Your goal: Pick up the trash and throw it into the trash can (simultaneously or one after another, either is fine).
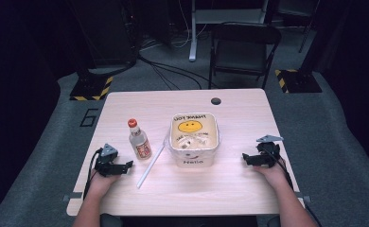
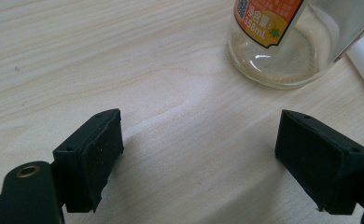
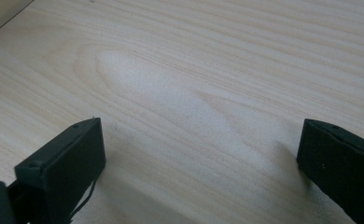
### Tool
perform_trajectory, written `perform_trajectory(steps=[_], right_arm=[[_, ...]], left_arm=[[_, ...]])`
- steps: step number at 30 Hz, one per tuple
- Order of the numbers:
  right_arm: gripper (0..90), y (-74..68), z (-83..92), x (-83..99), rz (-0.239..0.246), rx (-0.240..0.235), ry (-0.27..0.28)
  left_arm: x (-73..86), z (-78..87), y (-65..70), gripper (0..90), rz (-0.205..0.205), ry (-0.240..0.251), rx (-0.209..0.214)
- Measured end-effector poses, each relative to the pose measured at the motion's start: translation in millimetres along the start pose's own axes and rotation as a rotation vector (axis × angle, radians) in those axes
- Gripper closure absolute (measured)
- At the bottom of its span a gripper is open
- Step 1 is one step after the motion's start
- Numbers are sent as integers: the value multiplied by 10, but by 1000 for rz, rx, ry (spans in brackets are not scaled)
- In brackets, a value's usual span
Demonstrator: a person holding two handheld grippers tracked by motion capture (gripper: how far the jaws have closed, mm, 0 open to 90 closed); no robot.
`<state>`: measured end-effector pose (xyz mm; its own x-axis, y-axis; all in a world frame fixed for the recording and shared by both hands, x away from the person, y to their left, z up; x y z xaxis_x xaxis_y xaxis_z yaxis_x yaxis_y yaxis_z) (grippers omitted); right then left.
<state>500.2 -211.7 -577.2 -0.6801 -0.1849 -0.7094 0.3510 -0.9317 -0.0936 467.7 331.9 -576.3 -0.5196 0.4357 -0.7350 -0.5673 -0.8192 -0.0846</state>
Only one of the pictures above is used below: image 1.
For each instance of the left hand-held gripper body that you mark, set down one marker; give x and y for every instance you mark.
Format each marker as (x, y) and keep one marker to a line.
(105, 164)

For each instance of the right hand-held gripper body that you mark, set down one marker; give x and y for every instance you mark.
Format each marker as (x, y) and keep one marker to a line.
(267, 151)

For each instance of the white drinking straw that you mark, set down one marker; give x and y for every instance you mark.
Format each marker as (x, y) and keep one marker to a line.
(150, 166)

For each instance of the clear bottle with orange cap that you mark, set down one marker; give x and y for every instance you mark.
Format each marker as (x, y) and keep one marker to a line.
(139, 143)

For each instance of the small white trash bin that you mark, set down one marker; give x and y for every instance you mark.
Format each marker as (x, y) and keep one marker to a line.
(193, 157)

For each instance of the smiley print plastic bag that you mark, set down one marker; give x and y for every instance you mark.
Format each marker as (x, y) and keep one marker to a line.
(190, 126)

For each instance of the person's right hand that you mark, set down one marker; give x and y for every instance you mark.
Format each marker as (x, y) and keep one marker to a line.
(272, 175)

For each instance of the person's left hand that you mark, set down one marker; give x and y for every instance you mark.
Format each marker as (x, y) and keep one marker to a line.
(102, 184)

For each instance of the black yellow striped stand base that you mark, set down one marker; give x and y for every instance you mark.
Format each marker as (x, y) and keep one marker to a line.
(91, 88)
(297, 80)

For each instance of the black folding chair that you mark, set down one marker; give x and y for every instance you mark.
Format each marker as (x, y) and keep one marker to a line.
(242, 47)

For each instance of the black cabinet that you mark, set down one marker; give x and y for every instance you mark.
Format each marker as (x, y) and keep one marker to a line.
(107, 31)

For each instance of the grey table edge bracket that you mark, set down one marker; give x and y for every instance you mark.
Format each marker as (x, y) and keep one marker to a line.
(72, 197)
(305, 199)

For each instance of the white desk frame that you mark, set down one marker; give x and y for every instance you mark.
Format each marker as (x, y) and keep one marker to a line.
(193, 28)

